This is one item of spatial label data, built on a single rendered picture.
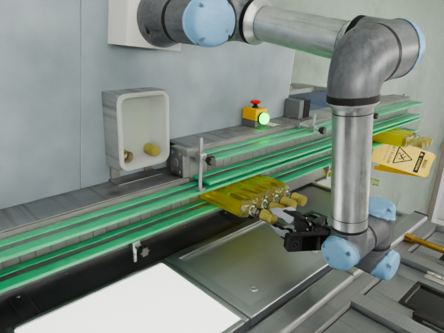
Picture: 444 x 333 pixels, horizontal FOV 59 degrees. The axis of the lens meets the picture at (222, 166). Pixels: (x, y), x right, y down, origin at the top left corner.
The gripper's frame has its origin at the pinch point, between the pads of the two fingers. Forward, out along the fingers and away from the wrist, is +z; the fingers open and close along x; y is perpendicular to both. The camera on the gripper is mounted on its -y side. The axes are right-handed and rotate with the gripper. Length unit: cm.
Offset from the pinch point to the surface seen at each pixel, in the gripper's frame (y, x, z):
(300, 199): 16.0, 1.0, 1.2
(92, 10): -30, 55, 42
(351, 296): 3.6, -14.7, -25.7
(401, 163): 325, -78, 80
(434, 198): 586, -205, 109
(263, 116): 32.4, 20.1, 32.0
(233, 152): 4.8, 13.8, 20.9
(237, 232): 3.0, -12.3, 15.7
